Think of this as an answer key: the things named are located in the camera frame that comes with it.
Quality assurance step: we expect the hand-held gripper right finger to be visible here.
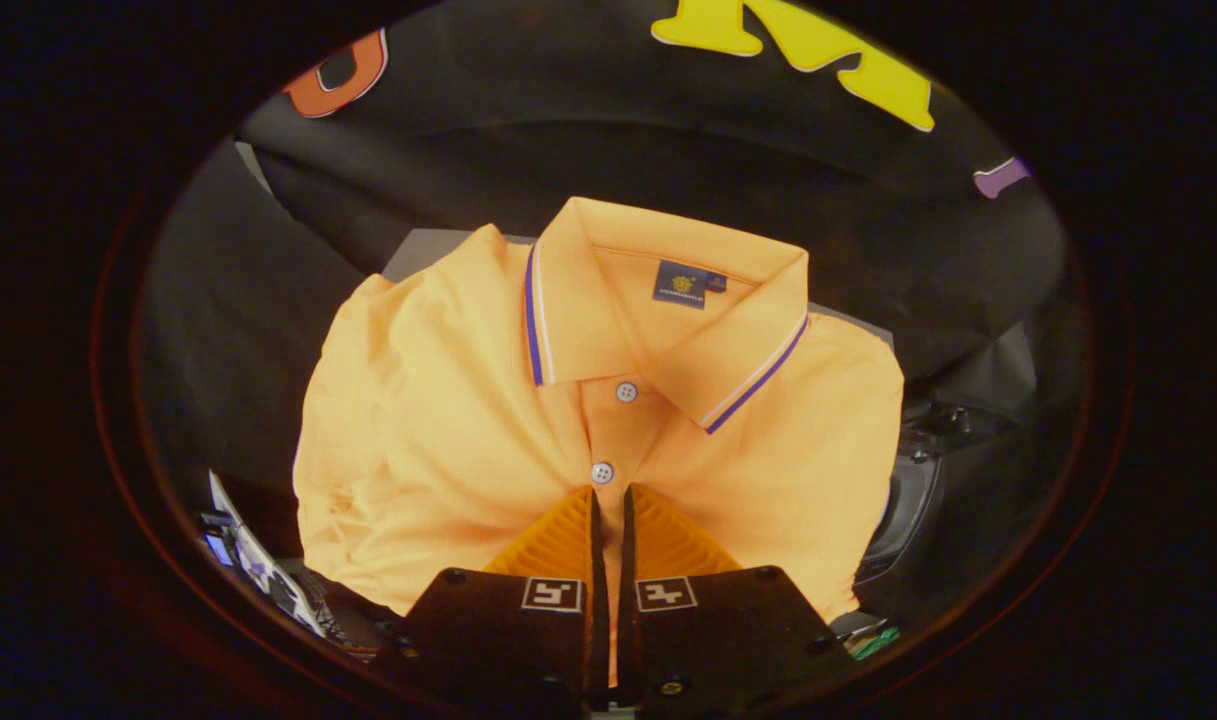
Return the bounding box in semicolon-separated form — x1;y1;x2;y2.
618;484;854;716

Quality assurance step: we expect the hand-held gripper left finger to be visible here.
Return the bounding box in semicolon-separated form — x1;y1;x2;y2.
373;485;609;716

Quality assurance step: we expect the orange polo shirt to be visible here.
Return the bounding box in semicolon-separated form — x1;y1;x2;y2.
293;196;906;691

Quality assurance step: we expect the grey washing machine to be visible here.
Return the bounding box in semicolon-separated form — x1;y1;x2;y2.
853;395;969;591

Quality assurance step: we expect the small green object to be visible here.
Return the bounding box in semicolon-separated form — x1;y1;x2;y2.
848;625;901;661

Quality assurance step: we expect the blue and white printed sheet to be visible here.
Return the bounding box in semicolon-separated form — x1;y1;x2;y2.
203;470;334;641

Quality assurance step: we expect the grey cabinet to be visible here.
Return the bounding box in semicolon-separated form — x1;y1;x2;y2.
381;228;897;351

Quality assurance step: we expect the black backdrop cloth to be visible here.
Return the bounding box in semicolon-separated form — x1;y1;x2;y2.
138;0;1079;621

